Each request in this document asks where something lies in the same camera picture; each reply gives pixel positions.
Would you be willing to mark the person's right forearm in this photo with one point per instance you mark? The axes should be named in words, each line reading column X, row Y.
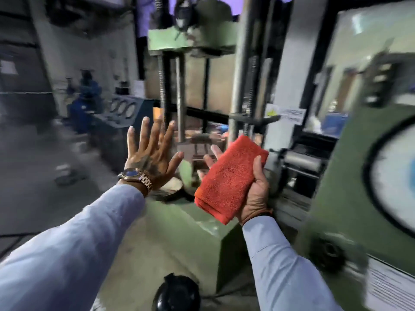
column 285, row 272

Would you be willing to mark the large round dial gauge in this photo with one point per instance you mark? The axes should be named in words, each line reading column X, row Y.
column 395, row 178

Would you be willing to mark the person's right thumb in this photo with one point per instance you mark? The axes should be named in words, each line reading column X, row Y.
column 258, row 173

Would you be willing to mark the black round knob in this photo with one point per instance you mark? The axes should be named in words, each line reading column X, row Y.
column 328, row 254

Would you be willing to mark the grey metal roller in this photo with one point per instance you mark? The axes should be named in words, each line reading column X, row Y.
column 303, row 161

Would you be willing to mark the person's left thumb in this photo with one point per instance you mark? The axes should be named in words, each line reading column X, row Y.
column 175, row 162

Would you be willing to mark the white paper notice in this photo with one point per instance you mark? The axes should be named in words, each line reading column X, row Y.
column 8, row 67

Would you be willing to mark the person's left little finger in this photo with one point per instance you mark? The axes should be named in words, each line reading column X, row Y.
column 131, row 142

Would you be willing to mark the person's left forearm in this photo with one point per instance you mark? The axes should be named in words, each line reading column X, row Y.
column 71, row 252

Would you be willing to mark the white printed label plate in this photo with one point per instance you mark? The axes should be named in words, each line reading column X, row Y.
column 390, row 288

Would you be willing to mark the person's right hand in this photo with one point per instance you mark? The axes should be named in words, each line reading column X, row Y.
column 256, row 197

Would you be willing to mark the green control cabinet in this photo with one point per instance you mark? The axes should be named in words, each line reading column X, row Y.
column 343, row 191

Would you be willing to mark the black round object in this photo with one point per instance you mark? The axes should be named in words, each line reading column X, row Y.
column 176, row 294

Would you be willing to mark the blue console with round gauges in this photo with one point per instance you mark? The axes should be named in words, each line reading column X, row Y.
column 118, row 126

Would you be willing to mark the person's left hand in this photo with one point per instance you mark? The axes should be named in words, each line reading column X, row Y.
column 149, row 165

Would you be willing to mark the red cloth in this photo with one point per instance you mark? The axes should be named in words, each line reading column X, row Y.
column 230, row 181

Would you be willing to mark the person's left middle finger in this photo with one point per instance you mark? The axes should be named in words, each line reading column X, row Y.
column 157, row 132

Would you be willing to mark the white warning sign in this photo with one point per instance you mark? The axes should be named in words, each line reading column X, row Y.
column 287, row 113

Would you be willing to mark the blue machine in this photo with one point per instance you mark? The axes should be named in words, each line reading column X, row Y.
column 85, row 100

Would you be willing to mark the green testing machine frame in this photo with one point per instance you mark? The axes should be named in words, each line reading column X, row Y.
column 201, row 38

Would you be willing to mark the gold wristwatch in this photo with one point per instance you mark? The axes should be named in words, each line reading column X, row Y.
column 134, row 175

